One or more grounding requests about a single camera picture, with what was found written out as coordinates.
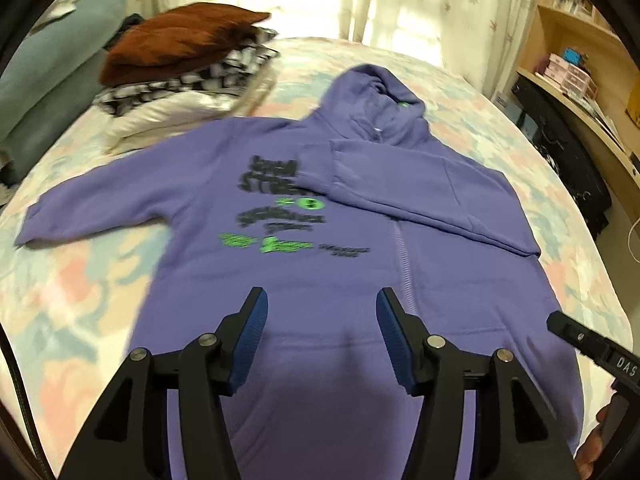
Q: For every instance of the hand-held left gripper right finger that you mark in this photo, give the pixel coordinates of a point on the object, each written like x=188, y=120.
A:
x=390, y=330

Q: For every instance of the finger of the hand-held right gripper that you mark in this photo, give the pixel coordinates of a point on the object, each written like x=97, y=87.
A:
x=590, y=345

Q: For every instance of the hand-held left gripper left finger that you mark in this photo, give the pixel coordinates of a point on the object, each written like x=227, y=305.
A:
x=252, y=330

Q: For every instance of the purple printed hoodie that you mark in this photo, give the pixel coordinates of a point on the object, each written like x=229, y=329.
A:
x=310, y=270

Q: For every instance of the person's right hand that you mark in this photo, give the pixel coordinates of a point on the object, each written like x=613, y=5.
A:
x=595, y=452

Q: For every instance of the floral bed sheet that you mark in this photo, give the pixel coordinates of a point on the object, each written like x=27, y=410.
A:
x=75, y=285

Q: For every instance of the black bag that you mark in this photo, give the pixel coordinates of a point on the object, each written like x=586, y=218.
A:
x=565, y=150

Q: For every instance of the white pillow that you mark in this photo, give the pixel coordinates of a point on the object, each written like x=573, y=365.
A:
x=150, y=120

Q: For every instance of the yellow packet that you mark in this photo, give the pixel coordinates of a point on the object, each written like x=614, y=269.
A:
x=633, y=112

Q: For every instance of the black and white patterned cloth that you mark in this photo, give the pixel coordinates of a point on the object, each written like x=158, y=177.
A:
x=200, y=77

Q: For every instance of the stack of pink boxes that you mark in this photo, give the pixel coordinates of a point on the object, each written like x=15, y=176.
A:
x=572, y=77

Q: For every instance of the small blue box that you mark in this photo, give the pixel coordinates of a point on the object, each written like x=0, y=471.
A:
x=573, y=56

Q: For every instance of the brown cushion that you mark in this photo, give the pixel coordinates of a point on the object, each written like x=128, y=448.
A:
x=175, y=35

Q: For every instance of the wooden shelf unit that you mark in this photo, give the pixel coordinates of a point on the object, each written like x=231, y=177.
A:
x=565, y=35

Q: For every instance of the white patterned curtain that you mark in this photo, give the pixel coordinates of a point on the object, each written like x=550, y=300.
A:
x=325, y=0

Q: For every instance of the grey-blue pillow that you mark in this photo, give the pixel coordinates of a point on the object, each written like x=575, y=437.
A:
x=50, y=60

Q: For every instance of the row of books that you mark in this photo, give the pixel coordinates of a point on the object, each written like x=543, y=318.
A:
x=572, y=0

